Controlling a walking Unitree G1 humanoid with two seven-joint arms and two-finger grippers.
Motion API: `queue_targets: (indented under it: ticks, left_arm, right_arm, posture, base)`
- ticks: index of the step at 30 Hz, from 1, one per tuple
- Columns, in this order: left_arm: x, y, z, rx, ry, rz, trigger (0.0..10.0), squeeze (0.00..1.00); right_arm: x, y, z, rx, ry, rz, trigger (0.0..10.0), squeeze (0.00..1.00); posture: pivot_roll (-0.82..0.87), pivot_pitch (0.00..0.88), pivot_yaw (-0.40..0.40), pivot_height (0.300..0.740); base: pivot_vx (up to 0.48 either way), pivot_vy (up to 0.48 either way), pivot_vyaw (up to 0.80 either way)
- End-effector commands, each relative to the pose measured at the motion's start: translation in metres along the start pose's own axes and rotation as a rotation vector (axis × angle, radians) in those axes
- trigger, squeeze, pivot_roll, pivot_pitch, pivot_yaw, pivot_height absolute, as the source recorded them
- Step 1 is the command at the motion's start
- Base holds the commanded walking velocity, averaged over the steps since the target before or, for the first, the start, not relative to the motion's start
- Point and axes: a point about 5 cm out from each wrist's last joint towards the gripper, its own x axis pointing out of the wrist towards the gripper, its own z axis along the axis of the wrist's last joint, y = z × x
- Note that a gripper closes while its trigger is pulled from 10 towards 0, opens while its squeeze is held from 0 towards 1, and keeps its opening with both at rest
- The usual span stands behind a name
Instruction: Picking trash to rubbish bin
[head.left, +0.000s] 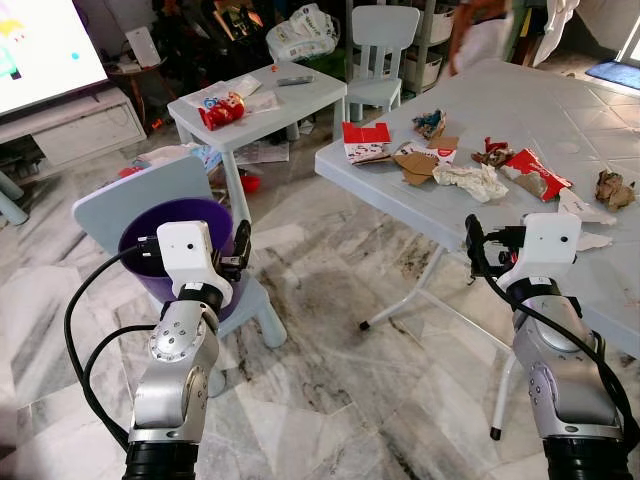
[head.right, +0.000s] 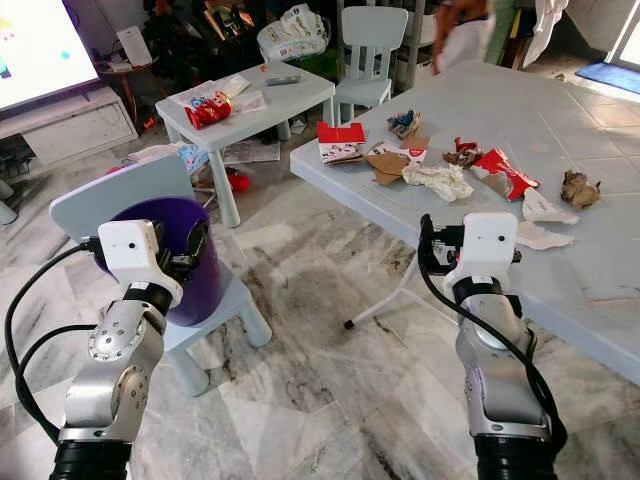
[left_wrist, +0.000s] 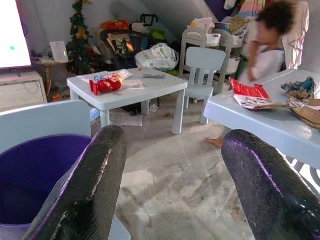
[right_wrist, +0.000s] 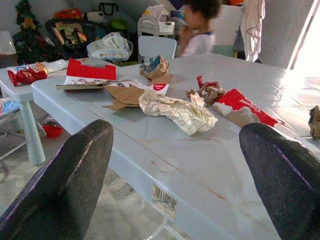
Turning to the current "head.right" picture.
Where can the white paper sheet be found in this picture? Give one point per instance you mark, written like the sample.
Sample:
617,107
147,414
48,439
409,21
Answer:
233,86

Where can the person in white shorts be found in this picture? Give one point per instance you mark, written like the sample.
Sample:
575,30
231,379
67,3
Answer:
465,40

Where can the red and white carton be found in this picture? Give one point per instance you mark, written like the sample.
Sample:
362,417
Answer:
340,140

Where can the white rabbit print wrapper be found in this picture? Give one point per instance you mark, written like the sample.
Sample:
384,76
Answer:
550,208

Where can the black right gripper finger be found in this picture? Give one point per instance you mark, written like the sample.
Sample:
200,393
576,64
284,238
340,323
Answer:
427,245

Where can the large television screen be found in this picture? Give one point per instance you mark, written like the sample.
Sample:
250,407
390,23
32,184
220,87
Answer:
40,45

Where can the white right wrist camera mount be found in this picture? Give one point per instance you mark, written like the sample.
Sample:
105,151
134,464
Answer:
485,245

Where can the white printed plastic bag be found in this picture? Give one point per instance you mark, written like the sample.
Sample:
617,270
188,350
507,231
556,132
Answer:
295,35

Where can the blue floor mat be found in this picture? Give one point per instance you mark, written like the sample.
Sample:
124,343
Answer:
610,78

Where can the white paper card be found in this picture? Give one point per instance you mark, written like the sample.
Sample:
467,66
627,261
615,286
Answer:
133,45

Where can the light blue child chair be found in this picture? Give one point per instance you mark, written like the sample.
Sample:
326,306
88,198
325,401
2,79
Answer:
372,40
100,195

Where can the small light blue table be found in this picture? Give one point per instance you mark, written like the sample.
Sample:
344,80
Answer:
280,100

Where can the white hanging cloth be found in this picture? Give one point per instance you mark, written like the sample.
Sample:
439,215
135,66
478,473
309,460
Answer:
545,30

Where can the dark round side table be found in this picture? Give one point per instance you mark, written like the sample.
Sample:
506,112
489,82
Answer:
125,75

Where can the crumpled colourful wrapper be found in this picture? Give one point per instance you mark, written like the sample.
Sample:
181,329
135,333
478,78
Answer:
403,123

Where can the white television cabinet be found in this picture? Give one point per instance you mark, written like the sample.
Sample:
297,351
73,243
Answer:
75,130

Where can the crumpled white tissue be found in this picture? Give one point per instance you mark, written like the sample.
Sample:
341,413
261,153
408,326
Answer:
438,182

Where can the white torn wrapper piece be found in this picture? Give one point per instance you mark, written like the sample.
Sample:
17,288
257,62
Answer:
545,237

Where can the small red floor item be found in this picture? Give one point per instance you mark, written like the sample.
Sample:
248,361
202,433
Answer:
239,182

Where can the brown crumpled paper ball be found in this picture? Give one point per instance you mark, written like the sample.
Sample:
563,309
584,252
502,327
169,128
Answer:
579,190

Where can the brown cardboard piece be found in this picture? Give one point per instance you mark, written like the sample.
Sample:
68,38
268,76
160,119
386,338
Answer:
390,165

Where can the red crumpled snack bag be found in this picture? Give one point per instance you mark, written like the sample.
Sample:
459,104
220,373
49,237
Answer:
208,112

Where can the dark brown crumpled wrapper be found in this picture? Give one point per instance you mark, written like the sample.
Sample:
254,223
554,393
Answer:
462,153

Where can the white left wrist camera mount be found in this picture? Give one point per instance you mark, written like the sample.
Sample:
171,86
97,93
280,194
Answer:
130,255

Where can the red foil snack wrapper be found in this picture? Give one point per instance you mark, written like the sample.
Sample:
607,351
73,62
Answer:
505,172

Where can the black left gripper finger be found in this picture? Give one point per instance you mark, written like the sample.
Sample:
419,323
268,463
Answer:
198,242

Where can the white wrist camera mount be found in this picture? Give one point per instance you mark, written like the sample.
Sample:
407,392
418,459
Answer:
130,255
485,245

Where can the grey remote control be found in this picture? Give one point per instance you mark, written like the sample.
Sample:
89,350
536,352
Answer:
283,80

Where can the large grey folding table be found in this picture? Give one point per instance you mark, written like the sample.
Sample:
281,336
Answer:
540,110

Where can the newspaper sheet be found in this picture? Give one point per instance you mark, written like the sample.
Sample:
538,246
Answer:
253,152

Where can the purple rubbish bin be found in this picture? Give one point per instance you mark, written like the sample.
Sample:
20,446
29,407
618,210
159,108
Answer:
195,295

